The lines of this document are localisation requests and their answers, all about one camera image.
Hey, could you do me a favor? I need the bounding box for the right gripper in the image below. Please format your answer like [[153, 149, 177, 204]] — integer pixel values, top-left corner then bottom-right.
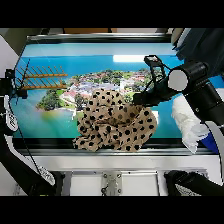
[[132, 84, 169, 108]]

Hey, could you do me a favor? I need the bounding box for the beige black-dotted garment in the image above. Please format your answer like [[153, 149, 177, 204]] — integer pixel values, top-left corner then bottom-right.
[[72, 87, 159, 153]]

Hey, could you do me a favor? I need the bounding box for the white fluffy garment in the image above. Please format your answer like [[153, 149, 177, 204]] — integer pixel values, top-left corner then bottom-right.
[[171, 94, 212, 155]]

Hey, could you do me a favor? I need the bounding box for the dark blue garment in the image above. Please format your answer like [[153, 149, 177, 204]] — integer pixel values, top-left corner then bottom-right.
[[175, 28, 224, 80]]

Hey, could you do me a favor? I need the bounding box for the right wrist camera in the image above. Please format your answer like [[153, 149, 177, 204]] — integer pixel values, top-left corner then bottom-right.
[[143, 54, 168, 88]]

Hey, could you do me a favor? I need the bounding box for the silver frame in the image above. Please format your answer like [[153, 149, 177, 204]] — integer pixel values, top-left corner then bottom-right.
[[13, 145, 224, 197]]

